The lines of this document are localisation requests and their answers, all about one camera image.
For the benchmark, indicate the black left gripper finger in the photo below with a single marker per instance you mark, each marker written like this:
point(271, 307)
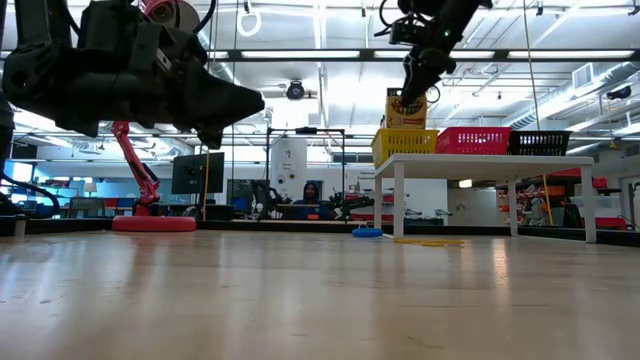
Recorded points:
point(225, 102)
point(210, 139)

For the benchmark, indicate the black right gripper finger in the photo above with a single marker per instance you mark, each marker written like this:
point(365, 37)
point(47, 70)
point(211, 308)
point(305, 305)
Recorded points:
point(415, 92)

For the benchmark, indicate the black background robot arm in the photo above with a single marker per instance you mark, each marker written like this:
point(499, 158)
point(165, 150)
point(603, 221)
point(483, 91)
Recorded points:
point(350, 202)
point(267, 197)

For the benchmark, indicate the black office chair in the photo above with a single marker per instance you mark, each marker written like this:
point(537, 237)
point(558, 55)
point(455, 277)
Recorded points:
point(571, 215)

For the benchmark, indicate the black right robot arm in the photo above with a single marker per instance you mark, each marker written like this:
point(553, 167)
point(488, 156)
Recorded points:
point(450, 20)

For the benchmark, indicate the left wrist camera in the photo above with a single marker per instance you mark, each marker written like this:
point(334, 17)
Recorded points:
point(175, 45)

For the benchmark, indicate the blue coil wristband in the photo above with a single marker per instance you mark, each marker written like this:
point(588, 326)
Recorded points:
point(367, 233)

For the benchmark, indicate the red storage shelf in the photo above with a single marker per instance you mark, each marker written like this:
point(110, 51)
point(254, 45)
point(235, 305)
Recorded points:
point(575, 173)

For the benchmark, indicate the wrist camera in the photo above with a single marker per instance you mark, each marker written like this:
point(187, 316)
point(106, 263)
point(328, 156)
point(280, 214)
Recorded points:
point(402, 32)
point(175, 45)

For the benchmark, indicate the black table edge rail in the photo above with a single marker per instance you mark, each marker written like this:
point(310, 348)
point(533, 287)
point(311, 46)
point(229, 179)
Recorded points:
point(90, 224)

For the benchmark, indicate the white metal shelf riser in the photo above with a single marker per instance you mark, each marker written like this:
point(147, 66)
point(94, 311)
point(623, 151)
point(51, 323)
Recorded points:
point(475, 165)

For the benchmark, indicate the person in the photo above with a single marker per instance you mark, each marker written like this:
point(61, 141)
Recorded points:
point(311, 197)

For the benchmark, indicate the yellow green crayon box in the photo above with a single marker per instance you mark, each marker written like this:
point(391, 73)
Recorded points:
point(406, 117)

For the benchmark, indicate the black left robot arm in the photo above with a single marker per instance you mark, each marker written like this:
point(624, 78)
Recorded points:
point(30, 75)

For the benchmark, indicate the black ceiling fixture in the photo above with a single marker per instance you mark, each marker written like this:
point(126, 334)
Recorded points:
point(620, 92)

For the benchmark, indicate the black round camera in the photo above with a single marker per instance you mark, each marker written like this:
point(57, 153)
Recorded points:
point(295, 91)

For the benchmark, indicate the white table lamp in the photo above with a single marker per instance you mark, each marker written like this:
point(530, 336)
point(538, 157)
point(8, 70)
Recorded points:
point(90, 186)

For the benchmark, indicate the red desk lamp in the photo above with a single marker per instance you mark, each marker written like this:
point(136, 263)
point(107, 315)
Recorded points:
point(150, 223)

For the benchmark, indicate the black plastic basket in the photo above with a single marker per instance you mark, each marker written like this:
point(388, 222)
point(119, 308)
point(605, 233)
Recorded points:
point(540, 144)

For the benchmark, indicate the yellow plastic basket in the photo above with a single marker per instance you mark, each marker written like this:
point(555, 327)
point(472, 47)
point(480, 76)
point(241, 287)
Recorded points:
point(405, 147)

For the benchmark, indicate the black computer monitor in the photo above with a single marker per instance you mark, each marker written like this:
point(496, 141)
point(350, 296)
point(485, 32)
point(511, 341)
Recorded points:
point(197, 172)

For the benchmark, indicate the black overhead light beam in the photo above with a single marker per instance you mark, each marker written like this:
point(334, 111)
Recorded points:
point(367, 55)

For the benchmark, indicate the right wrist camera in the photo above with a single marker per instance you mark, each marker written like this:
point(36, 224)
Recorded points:
point(402, 32)

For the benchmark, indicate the red plastic basket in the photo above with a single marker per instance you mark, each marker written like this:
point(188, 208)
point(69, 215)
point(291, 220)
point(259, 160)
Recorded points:
point(472, 142)

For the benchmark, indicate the yellow rubber band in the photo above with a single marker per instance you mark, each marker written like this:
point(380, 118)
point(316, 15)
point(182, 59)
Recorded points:
point(430, 242)

